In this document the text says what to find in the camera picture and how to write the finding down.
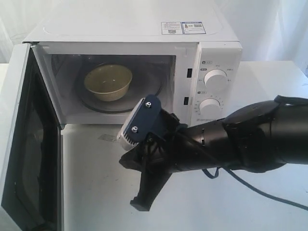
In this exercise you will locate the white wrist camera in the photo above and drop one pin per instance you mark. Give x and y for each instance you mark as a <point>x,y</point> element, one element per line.
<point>139,122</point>

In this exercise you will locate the glass microwave turntable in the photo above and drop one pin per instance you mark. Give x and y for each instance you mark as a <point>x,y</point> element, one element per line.
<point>144,82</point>

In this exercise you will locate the white microwave knob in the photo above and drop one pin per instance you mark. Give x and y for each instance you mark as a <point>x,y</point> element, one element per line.
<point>210,108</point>
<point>215,80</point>

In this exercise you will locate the cream ceramic bowl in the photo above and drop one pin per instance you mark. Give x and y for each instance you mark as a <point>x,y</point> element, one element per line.
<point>108,82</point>

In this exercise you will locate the white microwave door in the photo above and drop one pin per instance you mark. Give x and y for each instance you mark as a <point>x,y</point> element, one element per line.
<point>31,159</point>

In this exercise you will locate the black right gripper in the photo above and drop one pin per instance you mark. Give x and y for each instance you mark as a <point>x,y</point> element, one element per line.
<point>171,147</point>

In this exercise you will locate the white lower microwave knob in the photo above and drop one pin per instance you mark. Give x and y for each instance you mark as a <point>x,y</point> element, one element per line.
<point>210,108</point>

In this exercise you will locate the white Midea microwave oven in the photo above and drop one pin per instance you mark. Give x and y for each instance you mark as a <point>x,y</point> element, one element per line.
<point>185,38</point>

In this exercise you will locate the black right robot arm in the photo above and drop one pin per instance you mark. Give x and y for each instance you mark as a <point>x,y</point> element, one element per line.
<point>256,138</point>

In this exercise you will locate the white upper microwave knob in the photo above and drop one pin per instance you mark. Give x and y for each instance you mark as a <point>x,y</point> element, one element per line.
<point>215,80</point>

